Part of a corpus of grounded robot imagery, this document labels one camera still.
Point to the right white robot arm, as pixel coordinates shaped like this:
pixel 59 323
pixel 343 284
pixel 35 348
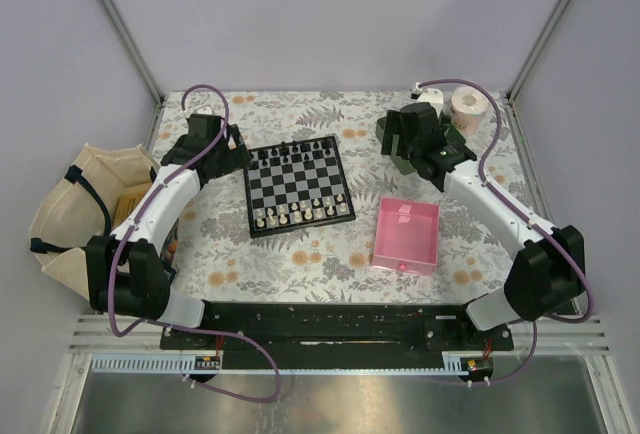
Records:
pixel 547 262

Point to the green plastic box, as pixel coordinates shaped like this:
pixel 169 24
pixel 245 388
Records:
pixel 420 140

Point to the black and grey chessboard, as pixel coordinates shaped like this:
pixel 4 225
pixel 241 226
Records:
pixel 294 185

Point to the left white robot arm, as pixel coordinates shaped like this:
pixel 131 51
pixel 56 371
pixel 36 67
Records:
pixel 125 271

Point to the beige tote bag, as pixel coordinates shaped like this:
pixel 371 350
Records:
pixel 83 204

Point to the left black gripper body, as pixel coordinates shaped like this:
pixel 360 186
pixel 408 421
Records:
pixel 226 160

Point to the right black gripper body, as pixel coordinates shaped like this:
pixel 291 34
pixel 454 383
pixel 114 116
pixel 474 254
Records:
pixel 405 146

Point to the tape roll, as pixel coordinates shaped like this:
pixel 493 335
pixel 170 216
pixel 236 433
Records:
pixel 467 107

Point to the floral tablecloth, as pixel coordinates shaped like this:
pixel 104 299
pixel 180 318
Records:
pixel 217 260

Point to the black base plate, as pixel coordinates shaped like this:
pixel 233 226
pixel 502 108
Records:
pixel 434 327

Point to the pink plastic box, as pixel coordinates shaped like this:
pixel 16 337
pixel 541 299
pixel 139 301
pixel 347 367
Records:
pixel 407 236

